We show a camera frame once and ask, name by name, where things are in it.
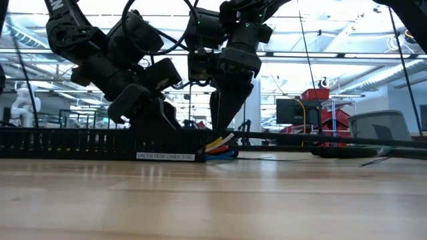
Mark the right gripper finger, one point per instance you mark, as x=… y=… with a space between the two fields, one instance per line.
x=233 y=100
x=214 y=110

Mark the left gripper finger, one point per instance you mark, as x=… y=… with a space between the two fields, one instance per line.
x=175 y=115
x=151 y=120

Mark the black raceway cover strip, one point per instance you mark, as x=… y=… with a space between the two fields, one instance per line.
x=300 y=138

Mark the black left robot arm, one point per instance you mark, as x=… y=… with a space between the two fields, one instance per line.
x=66 y=33

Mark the white pillar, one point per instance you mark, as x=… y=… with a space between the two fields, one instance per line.
x=257 y=106

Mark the black monitor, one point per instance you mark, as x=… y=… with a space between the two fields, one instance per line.
x=293 y=111

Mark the red storage bin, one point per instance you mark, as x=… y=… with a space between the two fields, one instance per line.
x=315 y=94

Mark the white robot figure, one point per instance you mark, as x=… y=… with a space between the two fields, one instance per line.
x=20 y=106

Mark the long ceiling light bar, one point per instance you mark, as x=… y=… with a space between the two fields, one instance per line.
x=333 y=55

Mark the stack of red bins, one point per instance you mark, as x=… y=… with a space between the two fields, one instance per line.
x=337 y=120

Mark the black camera stand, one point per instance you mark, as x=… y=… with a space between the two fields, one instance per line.
x=189 y=106

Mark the silver ventilation duct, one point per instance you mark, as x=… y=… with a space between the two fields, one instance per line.
x=380 y=76

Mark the black aluminium frame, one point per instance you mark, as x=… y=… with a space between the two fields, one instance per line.
x=410 y=154

